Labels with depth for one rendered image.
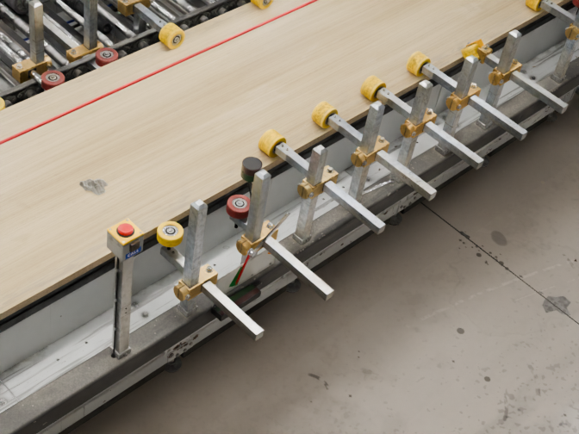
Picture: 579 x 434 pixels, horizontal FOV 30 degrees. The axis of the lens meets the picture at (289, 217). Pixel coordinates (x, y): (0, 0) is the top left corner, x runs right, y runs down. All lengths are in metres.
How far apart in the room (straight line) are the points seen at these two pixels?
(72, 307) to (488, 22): 2.08
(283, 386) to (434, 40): 1.44
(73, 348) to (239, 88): 1.11
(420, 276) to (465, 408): 0.66
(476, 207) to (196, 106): 1.69
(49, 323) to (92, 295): 0.16
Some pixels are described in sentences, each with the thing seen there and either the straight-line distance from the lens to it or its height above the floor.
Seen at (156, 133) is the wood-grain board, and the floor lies 0.90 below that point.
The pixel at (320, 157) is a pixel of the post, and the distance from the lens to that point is 3.33.
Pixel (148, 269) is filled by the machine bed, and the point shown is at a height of 0.70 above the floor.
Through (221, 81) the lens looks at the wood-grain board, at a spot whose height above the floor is 0.90.
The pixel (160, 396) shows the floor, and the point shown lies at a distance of 4.02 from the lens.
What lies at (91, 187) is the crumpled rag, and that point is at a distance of 3.41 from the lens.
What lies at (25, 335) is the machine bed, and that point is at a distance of 3.26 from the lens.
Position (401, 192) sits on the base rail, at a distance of 3.91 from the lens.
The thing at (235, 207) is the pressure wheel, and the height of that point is 0.91.
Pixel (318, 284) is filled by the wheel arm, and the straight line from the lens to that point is 3.27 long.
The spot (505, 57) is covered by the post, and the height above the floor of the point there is 1.04.
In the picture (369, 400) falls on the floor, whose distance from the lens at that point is 4.12.
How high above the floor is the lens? 3.30
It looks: 45 degrees down
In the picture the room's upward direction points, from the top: 11 degrees clockwise
